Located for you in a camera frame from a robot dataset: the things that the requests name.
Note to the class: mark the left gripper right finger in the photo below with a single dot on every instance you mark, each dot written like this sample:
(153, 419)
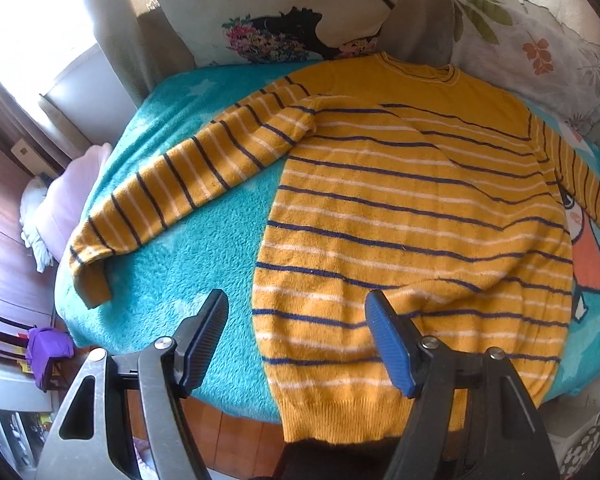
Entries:
(472, 417)

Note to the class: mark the yellow striped knit sweater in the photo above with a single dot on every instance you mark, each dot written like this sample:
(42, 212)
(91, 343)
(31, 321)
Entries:
(430, 185)

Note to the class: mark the patterned white storage box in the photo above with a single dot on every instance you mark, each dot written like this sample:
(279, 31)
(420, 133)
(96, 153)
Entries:
(575, 437)

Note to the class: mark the dark wooden chair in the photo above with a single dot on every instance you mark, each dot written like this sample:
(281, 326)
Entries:
(13, 345)

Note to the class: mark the purple cloth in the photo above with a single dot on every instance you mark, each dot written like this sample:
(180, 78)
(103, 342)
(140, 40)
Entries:
(46, 347)

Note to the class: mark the turquoise cartoon fleece blanket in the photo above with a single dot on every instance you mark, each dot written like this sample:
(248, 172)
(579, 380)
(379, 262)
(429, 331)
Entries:
(154, 288)

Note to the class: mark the pink upholstered chair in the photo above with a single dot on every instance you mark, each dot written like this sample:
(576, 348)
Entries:
(49, 212)

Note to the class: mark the white leaf print pillow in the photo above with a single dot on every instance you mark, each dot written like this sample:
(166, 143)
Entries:
(545, 51)

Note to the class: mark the white girl print pillow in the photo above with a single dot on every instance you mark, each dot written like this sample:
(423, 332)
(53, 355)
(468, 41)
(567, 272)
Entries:
(224, 32)

